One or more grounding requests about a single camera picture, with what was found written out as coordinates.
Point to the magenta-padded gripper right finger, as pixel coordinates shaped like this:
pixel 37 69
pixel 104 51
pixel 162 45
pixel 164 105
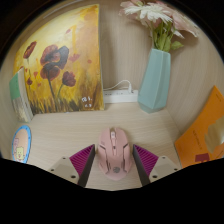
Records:
pixel 145 159

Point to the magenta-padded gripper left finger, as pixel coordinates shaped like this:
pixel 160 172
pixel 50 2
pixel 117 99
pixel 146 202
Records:
pixel 83 159

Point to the pink computer mouse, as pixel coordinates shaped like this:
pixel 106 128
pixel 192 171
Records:
pixel 114 156

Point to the round blue-rimmed mouse pad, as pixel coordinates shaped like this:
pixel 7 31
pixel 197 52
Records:
pixel 21 145

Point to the orange book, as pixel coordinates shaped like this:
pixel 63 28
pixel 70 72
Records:
pixel 200 133

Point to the white power strip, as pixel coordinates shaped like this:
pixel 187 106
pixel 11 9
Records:
pixel 120 96

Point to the pale teal vase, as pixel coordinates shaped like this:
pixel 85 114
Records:
pixel 155 81

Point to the green book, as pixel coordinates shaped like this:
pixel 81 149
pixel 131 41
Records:
pixel 20 96

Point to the yellow poppy painting canvas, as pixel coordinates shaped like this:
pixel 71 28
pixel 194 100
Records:
pixel 63 60

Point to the pink and white flower bouquet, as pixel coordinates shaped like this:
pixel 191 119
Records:
pixel 156 16

